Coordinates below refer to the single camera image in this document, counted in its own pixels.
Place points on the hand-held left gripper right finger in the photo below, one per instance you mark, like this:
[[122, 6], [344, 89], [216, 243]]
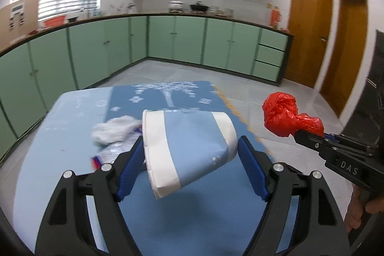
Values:
[[253, 166]]

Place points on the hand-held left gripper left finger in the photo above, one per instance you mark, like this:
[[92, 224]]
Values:
[[130, 169]]

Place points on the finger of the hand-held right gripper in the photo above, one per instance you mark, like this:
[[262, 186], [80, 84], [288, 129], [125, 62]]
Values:
[[309, 139], [345, 141]]

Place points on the red plastic bag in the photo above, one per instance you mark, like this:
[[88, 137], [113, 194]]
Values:
[[280, 112]]

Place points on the blue white paper cup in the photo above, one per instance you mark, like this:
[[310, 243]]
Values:
[[192, 148]]

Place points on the person's right hand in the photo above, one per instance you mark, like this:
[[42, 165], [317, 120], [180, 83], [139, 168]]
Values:
[[354, 211]]

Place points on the clear plastic bag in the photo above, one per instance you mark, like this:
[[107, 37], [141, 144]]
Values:
[[117, 149]]

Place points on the red blue snack packet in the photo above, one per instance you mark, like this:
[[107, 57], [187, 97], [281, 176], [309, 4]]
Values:
[[96, 162]]

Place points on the white crumpled tissue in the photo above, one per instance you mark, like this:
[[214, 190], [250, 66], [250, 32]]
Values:
[[114, 127]]

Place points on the wooden table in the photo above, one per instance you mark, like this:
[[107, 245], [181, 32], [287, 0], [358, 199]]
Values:
[[229, 104]]

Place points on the black glass cabinet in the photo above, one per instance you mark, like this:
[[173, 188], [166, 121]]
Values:
[[375, 79]]

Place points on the light blue tablecloth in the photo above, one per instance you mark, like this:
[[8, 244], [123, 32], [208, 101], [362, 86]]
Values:
[[60, 136]]

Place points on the blue tree-print table mat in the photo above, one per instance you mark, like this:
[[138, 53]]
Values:
[[192, 217]]

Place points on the closed wooden door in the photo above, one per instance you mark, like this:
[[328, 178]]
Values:
[[309, 28]]

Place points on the red thermos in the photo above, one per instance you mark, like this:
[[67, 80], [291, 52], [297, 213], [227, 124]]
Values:
[[274, 17]]

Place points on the green base cabinets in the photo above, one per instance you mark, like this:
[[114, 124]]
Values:
[[186, 40]]

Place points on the red basin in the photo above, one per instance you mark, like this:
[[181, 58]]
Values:
[[54, 22]]

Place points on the black wok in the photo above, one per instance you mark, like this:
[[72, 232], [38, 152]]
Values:
[[198, 7]]

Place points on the silver cooking pot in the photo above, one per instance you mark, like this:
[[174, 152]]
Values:
[[176, 5]]

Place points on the metal faucet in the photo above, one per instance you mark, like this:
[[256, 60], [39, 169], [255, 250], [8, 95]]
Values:
[[88, 4]]

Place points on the cardboard board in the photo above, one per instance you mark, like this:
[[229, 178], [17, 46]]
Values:
[[30, 10]]

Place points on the wooden door with frame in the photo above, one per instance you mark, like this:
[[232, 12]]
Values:
[[345, 58]]

